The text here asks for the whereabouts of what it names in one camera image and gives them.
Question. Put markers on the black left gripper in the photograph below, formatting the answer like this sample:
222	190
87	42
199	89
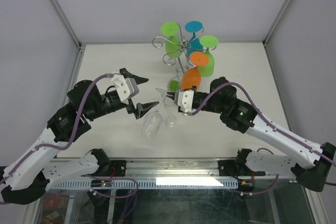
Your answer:
142	108

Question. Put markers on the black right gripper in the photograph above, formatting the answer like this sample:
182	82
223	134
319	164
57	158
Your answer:
171	95

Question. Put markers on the clear flute glass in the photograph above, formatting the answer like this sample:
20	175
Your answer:
169	119

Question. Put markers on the orange plastic wine glass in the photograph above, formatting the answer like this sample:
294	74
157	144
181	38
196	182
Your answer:
192	78

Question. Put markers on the clear wine glass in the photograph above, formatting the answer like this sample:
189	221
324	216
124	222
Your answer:
154	119

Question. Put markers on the green wine glass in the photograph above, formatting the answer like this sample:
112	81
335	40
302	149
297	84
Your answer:
208	42
173	43

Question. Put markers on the blue plastic wine glass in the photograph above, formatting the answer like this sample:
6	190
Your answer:
194	44

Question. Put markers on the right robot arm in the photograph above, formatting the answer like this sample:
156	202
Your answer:
305	161

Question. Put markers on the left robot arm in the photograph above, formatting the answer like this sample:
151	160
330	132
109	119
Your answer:
32	175

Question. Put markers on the chrome wine glass rack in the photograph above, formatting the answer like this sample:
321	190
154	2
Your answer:
182	62

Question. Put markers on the white LED light strip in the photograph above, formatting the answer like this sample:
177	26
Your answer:
188	181

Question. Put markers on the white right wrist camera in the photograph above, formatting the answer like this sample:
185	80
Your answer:
184	101

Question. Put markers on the aluminium mounting rail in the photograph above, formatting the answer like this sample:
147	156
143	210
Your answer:
144	168

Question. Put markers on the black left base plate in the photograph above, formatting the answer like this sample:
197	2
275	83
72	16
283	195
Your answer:
116	168

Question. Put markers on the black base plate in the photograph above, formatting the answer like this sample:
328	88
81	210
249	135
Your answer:
236	168
116	168

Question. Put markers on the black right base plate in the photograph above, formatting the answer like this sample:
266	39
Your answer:
236	168

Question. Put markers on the left corner frame post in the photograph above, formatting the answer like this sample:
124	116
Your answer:
65	22

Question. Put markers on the corner frame post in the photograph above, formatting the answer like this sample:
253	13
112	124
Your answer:
276	23
65	22

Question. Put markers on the right corner frame post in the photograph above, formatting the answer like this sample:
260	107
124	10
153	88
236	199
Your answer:
276	23

